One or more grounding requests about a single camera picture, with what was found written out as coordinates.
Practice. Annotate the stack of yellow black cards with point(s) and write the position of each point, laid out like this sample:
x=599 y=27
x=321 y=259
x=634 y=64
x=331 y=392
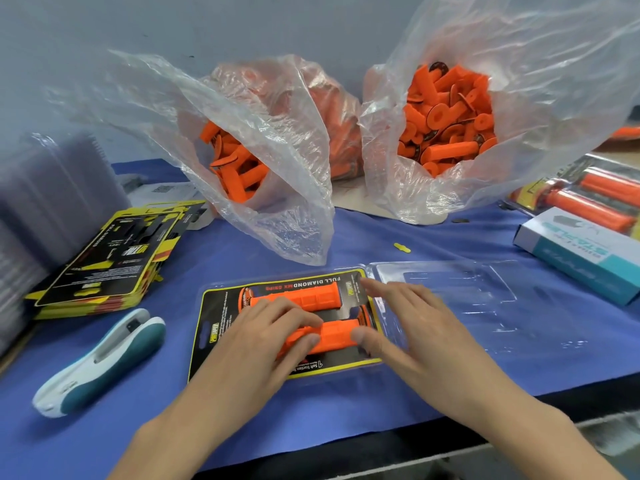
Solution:
x=110 y=260

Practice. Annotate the person's left hand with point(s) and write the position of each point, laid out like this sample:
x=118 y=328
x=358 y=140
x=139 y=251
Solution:
x=245 y=360

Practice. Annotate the small yellow scrap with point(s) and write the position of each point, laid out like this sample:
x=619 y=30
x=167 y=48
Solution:
x=402 y=248

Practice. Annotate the yellow black backing card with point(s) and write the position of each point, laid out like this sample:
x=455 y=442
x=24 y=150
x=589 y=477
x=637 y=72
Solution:
x=215 y=325

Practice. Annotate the person's right hand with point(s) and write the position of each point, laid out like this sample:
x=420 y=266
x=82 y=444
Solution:
x=435 y=345

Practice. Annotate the teal white cardboard box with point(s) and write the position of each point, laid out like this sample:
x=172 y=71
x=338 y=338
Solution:
x=585 y=255

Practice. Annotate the large clear plastic bag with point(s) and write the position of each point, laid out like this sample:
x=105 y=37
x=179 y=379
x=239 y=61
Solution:
x=560 y=75

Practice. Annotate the white printed paper sheet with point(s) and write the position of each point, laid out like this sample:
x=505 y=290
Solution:
x=150 y=192

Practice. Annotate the stack of clear blister shells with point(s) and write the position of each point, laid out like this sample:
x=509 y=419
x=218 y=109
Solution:
x=50 y=205

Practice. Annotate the teal hand stapler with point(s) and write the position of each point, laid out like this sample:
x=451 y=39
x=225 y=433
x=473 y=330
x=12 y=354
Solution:
x=95 y=365

